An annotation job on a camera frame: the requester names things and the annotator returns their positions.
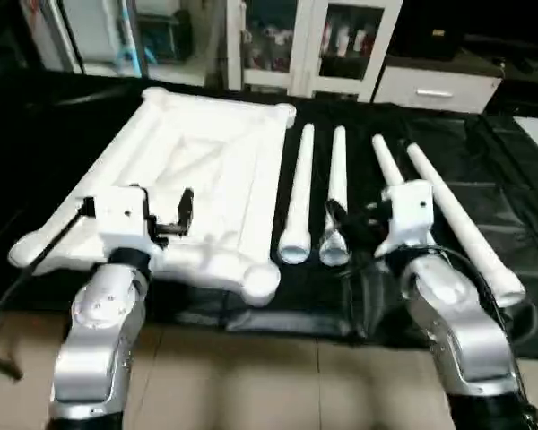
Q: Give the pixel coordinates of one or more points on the white plastic table top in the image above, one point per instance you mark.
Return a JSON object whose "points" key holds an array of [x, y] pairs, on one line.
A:
{"points": [[206, 170]]}

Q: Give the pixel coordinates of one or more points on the white plastic table leg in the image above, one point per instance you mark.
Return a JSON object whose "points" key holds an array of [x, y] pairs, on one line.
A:
{"points": [[337, 170], [466, 228], [298, 197], [386, 161]]}

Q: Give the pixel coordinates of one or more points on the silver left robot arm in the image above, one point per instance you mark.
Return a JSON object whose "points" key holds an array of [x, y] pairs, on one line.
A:
{"points": [[99, 340]]}

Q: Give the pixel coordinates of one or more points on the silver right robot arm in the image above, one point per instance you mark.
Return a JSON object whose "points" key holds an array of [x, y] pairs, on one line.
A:
{"points": [[457, 331]]}

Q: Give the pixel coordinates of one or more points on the black table mat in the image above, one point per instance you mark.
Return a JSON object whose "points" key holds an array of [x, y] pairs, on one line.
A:
{"points": [[63, 134]]}

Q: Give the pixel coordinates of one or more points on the white drawer unit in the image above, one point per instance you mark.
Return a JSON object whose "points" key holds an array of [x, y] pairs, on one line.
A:
{"points": [[435, 88]]}

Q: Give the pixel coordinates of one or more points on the white glass door cabinet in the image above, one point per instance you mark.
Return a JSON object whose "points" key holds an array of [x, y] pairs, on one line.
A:
{"points": [[314, 45]]}

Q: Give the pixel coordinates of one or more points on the black metal workbench leg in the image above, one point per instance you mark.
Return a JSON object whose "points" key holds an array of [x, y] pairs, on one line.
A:
{"points": [[0, 363]]}

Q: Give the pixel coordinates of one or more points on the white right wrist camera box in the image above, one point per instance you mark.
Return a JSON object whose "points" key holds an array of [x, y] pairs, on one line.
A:
{"points": [[408, 215]]}

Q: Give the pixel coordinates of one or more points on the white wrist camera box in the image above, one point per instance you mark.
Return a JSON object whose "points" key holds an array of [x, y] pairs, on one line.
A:
{"points": [[408, 215], [121, 219]]}

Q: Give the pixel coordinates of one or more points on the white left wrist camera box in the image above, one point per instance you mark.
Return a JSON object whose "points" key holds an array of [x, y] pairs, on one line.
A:
{"points": [[121, 219]]}

